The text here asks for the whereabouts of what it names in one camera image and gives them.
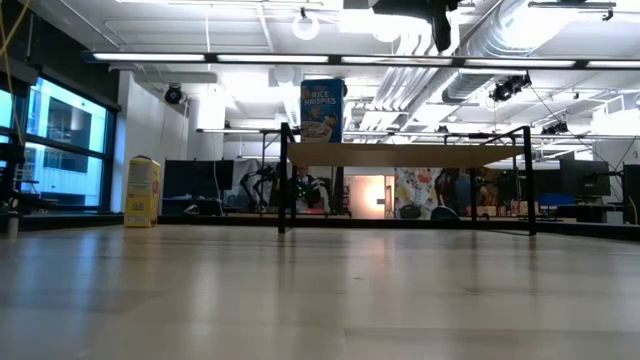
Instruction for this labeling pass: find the large window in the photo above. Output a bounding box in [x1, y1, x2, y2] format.
[0, 74, 121, 214]

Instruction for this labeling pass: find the black ceiling-mounted equipment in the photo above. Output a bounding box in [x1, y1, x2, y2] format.
[488, 72, 533, 104]

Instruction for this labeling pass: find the wooden shelf with black frame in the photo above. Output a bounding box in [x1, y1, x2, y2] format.
[277, 122, 538, 237]

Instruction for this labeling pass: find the blue seat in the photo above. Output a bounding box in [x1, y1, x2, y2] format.
[537, 193, 577, 208]

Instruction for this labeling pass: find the blue Rice Krispies cereal box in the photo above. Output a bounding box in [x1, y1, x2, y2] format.
[299, 77, 347, 145]

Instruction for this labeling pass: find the yellow cable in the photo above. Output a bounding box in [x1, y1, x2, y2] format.
[0, 0, 31, 146]

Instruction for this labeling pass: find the colourful floral panel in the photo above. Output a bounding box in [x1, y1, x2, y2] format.
[393, 167, 446, 221]

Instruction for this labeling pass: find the dark cabinet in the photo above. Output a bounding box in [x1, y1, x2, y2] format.
[622, 163, 640, 225]

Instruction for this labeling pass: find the black ceiling track fixture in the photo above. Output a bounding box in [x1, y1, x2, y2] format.
[527, 0, 617, 22]

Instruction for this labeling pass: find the black table edge frame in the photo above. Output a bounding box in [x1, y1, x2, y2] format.
[0, 212, 640, 242]

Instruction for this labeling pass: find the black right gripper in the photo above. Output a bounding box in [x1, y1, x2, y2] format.
[371, 0, 460, 53]

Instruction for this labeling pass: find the black overhead light bar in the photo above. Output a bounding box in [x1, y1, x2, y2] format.
[82, 49, 640, 71]

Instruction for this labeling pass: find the white ring ceiling lamp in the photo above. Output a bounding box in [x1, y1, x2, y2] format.
[291, 10, 322, 42]

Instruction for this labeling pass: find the yellow Corn Pops cereal box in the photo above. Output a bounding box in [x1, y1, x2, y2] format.
[122, 154, 163, 229]

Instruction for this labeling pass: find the person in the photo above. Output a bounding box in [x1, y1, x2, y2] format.
[435, 167, 474, 217]
[293, 167, 331, 215]

